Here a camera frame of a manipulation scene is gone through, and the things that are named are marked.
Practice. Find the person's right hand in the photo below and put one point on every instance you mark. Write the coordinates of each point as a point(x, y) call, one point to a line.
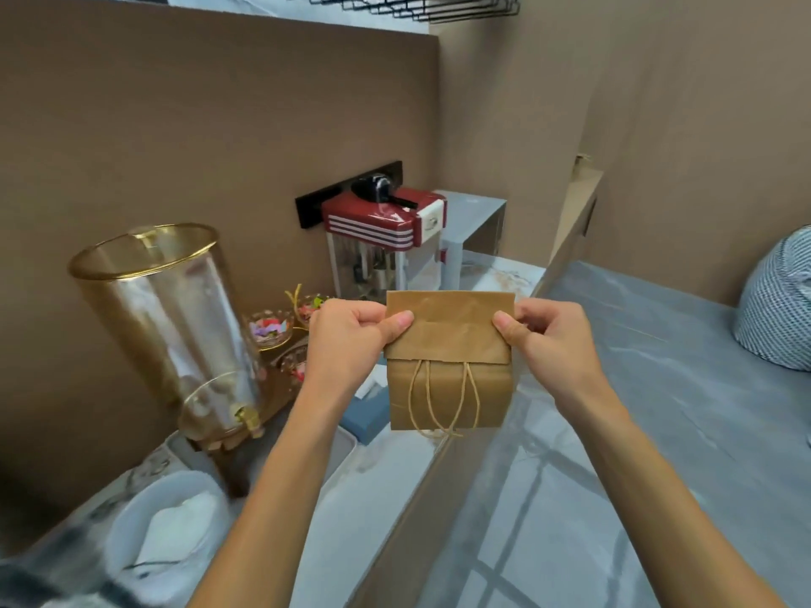
point(557, 354)

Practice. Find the person's left hand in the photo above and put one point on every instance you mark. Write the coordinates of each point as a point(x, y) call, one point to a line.
point(339, 351)

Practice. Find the person's right thumb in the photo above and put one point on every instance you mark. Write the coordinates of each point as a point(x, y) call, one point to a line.
point(509, 329)

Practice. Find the person's left thumb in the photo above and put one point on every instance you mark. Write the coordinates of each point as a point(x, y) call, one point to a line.
point(396, 326)

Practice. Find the person's right forearm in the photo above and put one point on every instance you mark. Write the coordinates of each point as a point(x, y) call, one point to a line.
point(652, 506)

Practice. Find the person's left forearm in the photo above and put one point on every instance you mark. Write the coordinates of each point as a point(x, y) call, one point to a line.
point(285, 500)

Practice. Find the glass bowl of colourful candy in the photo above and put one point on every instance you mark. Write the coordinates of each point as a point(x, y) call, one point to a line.
point(269, 329)
point(310, 308)
point(294, 364)

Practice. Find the red popcorn machine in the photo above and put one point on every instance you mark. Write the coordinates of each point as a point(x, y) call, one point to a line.
point(380, 237)

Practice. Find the blue box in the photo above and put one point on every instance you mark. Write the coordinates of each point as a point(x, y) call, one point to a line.
point(367, 416)

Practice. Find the grey side table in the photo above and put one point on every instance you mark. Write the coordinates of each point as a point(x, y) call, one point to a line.
point(472, 218)

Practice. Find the glass dispenser with gold rim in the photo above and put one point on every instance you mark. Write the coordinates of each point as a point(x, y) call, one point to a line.
point(168, 322)

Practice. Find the striped grey cushion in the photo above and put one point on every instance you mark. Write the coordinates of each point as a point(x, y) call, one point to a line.
point(776, 303)

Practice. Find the white paper in tub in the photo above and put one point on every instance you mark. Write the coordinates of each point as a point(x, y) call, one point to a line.
point(180, 528)

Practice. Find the white round tub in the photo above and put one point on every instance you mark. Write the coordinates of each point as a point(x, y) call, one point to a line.
point(136, 525)

